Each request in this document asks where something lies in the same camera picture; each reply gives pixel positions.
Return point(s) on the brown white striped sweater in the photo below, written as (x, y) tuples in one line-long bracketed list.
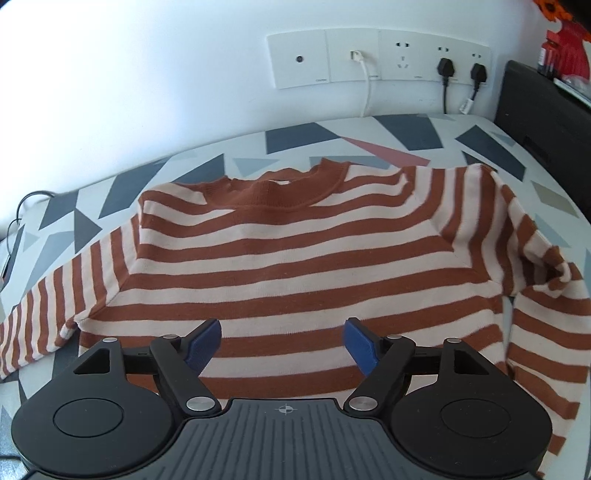
[(295, 258)]

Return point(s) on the black power plug white tag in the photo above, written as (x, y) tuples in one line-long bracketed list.
[(479, 74)]

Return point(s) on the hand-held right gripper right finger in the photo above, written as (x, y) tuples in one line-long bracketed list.
[(362, 346)]

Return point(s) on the white network wall plate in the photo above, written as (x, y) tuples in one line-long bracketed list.
[(353, 55)]

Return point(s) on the black furniture panel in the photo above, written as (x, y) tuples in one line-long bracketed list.
[(540, 120)]

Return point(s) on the red box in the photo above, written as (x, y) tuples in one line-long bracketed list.
[(572, 50)]

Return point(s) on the white power socket plate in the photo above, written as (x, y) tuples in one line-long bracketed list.
[(406, 53)]

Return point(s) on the white wall plate round jack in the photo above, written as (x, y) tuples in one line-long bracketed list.
[(298, 60)]

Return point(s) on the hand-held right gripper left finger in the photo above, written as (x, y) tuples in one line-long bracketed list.
[(203, 346)]

